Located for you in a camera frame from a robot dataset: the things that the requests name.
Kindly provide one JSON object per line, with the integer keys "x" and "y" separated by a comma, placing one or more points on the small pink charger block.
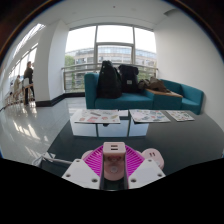
{"x": 114, "y": 150}

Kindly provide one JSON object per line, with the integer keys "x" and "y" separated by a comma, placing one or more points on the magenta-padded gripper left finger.
{"x": 81, "y": 173}

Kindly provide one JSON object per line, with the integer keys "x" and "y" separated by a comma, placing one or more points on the wooden sofa side table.
{"x": 168, "y": 93}

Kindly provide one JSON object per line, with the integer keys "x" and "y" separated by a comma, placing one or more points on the large black backpack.
{"x": 108, "y": 81}

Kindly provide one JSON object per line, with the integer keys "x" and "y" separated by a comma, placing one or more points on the person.
{"x": 16, "y": 85}
{"x": 28, "y": 76}

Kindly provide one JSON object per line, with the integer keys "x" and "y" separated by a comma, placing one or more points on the pink power strip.
{"x": 154, "y": 157}

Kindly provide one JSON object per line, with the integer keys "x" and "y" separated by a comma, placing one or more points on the brown jacket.
{"x": 155, "y": 85}

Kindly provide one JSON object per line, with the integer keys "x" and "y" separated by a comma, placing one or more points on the metal window railing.
{"x": 75, "y": 68}

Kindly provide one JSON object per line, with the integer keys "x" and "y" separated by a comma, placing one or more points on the teal corner sofa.
{"x": 126, "y": 100}

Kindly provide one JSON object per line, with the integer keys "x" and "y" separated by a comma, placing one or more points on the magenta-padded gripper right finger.
{"x": 146, "y": 173}

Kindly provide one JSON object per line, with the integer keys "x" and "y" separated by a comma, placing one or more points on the black backpack with label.
{"x": 128, "y": 78}

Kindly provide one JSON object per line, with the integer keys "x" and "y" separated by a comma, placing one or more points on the group of light chairs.
{"x": 10, "y": 98}

